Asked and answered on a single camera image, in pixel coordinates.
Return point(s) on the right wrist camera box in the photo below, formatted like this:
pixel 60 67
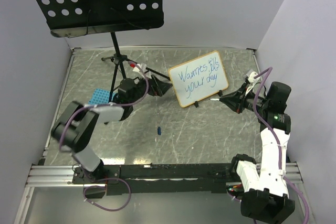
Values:
pixel 252 76

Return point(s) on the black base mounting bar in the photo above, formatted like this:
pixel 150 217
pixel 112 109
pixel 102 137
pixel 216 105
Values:
pixel 164 178

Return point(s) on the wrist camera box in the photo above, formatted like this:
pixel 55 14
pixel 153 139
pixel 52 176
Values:
pixel 139 68
pixel 252 76

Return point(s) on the black perforated music stand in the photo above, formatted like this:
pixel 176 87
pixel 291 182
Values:
pixel 76 18

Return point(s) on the wire whiteboard easel stand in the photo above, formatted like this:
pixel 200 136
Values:
pixel 219 94

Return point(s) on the blue studded building plate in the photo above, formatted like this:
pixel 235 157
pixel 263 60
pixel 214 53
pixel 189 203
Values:
pixel 100 96

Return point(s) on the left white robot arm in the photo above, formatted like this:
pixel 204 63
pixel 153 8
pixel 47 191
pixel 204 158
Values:
pixel 74 128

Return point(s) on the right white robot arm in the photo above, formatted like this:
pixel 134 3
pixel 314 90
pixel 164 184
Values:
pixel 264 194

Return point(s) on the yellow framed whiteboard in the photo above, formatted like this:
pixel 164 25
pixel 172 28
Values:
pixel 198 79

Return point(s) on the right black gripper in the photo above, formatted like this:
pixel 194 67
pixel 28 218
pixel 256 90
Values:
pixel 235 100

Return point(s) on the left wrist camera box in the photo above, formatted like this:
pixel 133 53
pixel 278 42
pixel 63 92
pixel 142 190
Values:
pixel 139 68

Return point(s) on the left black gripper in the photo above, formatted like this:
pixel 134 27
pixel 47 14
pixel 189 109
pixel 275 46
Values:
pixel 158 87

